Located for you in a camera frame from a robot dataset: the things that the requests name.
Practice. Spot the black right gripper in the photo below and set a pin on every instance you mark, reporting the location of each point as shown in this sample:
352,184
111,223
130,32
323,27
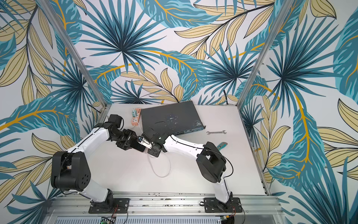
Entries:
152,135

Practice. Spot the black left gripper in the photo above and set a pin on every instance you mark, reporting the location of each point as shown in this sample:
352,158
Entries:
129,133

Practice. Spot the black phone pink case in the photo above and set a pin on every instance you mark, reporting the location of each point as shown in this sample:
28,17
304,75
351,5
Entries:
138,144

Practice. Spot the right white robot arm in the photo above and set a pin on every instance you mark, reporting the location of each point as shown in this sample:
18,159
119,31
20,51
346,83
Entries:
210,161

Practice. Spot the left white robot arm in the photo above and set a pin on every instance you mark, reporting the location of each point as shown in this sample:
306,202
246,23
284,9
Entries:
70,169

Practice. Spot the silver open-end wrench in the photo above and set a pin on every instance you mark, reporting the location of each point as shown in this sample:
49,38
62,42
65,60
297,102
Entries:
216,132

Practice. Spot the dark grey network switch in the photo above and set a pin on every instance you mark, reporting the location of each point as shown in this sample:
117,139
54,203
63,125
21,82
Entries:
178,118

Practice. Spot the teal handled tool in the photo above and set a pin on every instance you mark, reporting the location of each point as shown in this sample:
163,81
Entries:
221,146

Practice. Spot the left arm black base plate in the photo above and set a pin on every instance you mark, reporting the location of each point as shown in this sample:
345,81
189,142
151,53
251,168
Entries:
115,205

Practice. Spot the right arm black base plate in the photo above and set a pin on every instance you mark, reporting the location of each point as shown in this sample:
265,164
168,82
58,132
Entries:
222,205

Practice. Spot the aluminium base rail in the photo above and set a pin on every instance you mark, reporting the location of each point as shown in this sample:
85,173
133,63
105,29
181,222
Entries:
167,208

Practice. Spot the aluminium left corner post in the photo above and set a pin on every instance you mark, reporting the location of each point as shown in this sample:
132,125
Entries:
58,27

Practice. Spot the aluminium corner post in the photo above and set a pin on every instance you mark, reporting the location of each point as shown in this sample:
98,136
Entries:
286,5
58,27

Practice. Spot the aluminium right corner post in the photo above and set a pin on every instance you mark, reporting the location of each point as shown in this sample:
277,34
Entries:
286,5

